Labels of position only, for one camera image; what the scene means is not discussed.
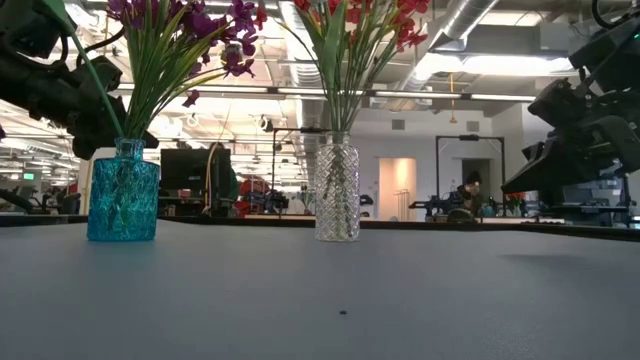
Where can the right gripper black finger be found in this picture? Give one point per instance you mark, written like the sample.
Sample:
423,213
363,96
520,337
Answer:
575,165

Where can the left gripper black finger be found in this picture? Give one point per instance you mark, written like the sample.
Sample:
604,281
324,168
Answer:
110,130

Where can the purple artificial flower spray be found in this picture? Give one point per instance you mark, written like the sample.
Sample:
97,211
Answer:
240,65

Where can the red artificial flower spray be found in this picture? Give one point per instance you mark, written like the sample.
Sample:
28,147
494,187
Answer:
410,35
302,4

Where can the orange flowers in vase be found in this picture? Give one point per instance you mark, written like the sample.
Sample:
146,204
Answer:
515,197

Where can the blue cut-glass vase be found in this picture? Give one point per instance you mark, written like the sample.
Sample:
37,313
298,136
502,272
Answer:
122,200

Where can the clear cut-glass vase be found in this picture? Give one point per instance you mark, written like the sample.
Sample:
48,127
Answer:
337,200

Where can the green exit sign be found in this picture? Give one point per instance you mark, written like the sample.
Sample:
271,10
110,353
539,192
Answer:
28,176

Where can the black computer monitor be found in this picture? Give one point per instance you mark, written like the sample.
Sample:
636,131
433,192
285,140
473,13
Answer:
190,170

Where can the person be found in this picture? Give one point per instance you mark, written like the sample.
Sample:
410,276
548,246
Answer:
233,182
472,182

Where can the round black ceiling device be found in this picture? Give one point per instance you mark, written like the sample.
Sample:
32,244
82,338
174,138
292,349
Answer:
232,52

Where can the red background object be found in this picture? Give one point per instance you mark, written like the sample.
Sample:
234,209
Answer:
250,190

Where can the long ceiling light strip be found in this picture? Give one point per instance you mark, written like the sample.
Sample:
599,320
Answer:
425,94

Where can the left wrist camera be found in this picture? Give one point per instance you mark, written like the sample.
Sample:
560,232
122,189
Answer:
30,30

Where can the black table frame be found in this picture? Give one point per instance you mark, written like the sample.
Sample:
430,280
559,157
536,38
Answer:
50,219

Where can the black gantry frame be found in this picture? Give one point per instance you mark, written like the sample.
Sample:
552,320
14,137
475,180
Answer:
470,137

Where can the slanted silver ventilation duct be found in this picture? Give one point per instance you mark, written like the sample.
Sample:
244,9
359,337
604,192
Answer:
460,20

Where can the upright silver ventilation duct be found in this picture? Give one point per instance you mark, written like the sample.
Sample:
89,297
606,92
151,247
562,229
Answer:
307,100

